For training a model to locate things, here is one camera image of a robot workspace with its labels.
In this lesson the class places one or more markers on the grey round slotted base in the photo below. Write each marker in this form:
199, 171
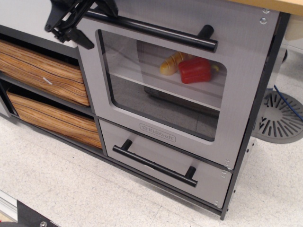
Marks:
281, 119

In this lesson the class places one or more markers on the white oven shelf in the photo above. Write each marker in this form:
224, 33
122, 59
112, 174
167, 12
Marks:
173, 86

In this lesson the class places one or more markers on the wood-pattern storage bin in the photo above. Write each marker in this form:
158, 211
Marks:
47, 114
48, 74

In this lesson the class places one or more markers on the upper wood-pattern storage bin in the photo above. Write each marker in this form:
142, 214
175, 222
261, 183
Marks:
48, 74

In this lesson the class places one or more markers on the wooden countertop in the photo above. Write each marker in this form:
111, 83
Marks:
294, 7

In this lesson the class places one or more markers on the toy bread loaf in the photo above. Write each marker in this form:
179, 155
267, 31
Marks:
170, 64

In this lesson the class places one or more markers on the aluminium rail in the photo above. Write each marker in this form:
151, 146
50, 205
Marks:
8, 206

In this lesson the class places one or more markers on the black drawer handle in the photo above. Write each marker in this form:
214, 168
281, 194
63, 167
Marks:
187, 178

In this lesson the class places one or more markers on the red toy bell pepper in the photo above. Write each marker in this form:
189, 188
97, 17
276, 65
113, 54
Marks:
195, 70

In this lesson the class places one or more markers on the lower wood-pattern storage bin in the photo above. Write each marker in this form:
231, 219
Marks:
47, 114

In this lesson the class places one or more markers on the black oven door handle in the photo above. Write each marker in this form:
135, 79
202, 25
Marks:
203, 43

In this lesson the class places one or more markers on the grey lower oven drawer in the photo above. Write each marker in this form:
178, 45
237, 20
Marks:
212, 183

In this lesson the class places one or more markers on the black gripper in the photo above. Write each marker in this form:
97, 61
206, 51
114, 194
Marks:
66, 14

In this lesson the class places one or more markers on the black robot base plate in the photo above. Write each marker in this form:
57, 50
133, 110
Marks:
27, 217

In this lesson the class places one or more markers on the grey toy oven door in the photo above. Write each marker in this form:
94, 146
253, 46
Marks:
132, 47

